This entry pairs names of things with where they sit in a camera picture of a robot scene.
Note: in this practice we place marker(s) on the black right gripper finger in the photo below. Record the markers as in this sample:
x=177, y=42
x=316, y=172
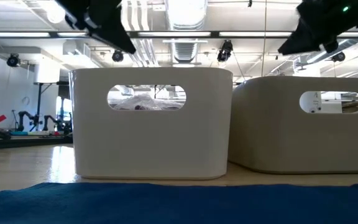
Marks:
x=300, y=40

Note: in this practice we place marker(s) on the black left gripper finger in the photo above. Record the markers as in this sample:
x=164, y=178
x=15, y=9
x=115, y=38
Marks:
x=115, y=35

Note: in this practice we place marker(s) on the purple white toothbrush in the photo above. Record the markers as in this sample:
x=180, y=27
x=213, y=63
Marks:
x=145, y=104

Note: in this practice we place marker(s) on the black background robot arm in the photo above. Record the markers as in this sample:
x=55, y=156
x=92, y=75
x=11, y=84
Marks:
x=25, y=116

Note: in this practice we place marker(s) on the black ceiling spotlight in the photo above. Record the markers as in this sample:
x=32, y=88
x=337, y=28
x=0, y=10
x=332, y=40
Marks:
x=12, y=60
x=117, y=56
x=225, y=51
x=339, y=56

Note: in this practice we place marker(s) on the black crossbar with light strips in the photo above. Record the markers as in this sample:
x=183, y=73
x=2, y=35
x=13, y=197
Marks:
x=172, y=34

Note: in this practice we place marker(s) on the white square pillar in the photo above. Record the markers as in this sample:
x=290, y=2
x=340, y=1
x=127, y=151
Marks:
x=311, y=102

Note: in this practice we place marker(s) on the white box on pole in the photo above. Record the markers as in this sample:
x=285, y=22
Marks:
x=47, y=73

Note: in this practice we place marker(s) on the black vertical pole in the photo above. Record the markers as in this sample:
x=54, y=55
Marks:
x=39, y=105

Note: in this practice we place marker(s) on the pale grey plastic bin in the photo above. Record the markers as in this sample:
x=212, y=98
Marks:
x=291, y=146

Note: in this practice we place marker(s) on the white plastic bin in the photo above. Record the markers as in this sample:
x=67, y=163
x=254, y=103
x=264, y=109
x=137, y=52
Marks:
x=151, y=146

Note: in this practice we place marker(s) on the blue cloth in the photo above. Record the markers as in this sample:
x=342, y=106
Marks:
x=179, y=205

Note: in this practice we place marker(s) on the white ventilation duct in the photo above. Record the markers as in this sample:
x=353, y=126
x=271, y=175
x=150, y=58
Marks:
x=186, y=15

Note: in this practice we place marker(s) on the black aluminium table frame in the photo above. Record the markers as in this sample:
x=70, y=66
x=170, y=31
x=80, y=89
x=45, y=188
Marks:
x=23, y=141

